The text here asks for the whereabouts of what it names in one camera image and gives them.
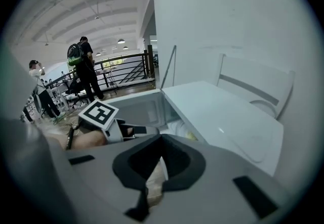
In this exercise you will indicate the black office chair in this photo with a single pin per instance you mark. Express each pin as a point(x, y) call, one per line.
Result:
point(74, 87)

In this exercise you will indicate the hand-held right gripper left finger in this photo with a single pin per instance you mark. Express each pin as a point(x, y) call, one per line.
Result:
point(101, 182)

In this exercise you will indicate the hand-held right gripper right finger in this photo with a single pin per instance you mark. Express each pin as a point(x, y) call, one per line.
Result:
point(215, 197)

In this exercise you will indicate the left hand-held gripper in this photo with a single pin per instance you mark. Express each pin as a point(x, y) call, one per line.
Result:
point(100, 114)

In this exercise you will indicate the person's left forearm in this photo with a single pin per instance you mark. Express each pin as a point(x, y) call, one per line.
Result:
point(86, 140)

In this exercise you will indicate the white chair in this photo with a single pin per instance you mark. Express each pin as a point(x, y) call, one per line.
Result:
point(253, 79)

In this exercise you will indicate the black metal railing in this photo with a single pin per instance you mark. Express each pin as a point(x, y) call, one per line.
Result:
point(126, 68)

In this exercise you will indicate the white microwave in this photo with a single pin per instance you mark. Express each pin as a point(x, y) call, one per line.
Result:
point(220, 122)

